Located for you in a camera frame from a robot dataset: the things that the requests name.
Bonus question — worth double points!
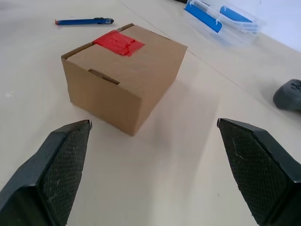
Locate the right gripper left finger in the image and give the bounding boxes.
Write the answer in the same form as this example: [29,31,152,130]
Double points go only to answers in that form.
[0,119,93,226]

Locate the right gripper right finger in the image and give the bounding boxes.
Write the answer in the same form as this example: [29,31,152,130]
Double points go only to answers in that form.
[217,118,301,226]

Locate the brown cardboard box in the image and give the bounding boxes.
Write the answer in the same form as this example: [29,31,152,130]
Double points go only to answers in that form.
[61,23,188,137]

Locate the red adhesive tape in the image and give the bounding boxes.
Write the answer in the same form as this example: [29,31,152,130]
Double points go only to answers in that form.
[93,30,145,57]

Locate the blue-handled metal tool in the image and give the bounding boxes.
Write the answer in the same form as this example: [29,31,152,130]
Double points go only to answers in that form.
[54,17,115,27]

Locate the clear plastic container blue handles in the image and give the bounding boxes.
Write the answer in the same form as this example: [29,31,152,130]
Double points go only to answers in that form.
[183,0,266,47]

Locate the grey handheld remote controller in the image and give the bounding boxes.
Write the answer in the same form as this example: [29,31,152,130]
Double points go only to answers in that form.
[272,79,301,111]

